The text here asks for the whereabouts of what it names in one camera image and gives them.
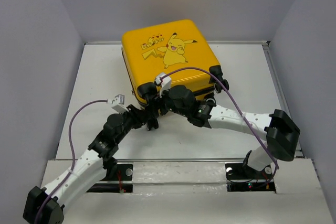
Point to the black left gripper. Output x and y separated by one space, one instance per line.
139 117

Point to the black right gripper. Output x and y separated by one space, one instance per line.
159 99

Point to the yellow hard-shell suitcase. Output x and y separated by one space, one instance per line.
179 50

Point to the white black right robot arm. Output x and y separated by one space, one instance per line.
276 133

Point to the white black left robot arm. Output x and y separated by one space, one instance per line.
50 203

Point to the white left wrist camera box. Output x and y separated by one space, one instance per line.
117 103

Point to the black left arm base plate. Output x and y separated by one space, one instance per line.
118 180

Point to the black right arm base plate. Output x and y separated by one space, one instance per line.
242 178

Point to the metal table edge rail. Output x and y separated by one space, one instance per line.
275 78

